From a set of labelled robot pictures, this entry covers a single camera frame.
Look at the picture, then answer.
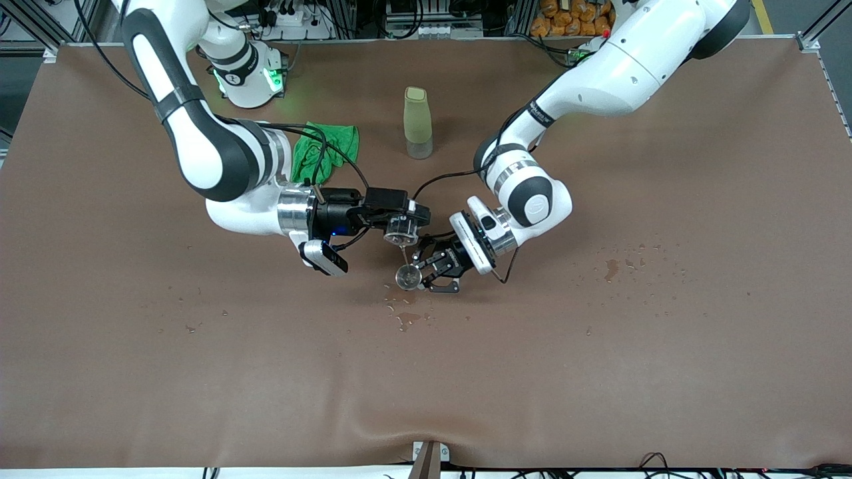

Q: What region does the brown table mat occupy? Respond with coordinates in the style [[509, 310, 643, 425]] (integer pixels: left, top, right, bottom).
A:
[[0, 37, 852, 470]]

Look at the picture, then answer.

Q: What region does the electronics box with cables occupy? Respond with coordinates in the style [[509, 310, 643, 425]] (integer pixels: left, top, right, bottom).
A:
[[383, 0, 485, 39]]

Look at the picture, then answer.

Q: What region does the brown liquid puddle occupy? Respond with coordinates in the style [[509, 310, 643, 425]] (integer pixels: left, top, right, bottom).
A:
[[383, 293, 433, 332]]

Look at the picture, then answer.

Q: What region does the green cloth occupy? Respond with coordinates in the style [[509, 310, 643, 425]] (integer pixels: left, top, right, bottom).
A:
[[290, 121, 360, 187]]

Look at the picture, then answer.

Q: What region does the pile of orange items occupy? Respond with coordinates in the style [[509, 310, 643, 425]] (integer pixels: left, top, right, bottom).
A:
[[531, 0, 616, 37]]

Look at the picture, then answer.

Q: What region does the metal table edge bracket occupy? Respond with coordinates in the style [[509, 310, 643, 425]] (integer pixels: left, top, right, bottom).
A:
[[411, 440, 451, 479]]

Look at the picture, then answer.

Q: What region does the clear glass measuring cup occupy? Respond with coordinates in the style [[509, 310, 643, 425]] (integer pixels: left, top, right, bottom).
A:
[[383, 214, 421, 248]]

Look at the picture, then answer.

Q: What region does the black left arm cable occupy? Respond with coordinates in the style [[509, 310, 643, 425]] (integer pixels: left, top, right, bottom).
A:
[[411, 170, 517, 283]]

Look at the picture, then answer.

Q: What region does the black cable bundle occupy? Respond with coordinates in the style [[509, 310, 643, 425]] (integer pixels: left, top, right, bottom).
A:
[[636, 452, 852, 479]]

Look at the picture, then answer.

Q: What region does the white power strip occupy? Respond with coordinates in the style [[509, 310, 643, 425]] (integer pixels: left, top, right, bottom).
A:
[[263, 0, 331, 41]]

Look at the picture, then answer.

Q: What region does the olive green bottle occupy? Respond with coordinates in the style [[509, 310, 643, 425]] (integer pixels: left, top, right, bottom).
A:
[[403, 86, 433, 160]]

